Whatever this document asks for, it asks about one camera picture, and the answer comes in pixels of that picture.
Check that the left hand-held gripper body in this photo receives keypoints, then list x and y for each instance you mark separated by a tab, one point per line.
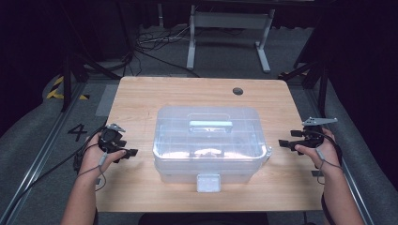
109	140

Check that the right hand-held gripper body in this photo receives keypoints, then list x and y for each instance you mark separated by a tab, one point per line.
313	137

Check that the clear plastic storage box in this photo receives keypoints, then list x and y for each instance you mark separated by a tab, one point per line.
206	146

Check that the person's right hand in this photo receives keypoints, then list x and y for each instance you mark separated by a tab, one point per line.
328	153

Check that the person's left hand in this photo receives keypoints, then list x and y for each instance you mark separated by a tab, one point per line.
92	159

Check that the black metal stand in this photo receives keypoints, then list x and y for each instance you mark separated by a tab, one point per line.
322	87
66	81

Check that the metal floor rail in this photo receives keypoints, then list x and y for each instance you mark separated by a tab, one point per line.
37	162
354	187

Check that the white metal desk frame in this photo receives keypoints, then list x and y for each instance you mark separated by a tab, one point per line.
230	20

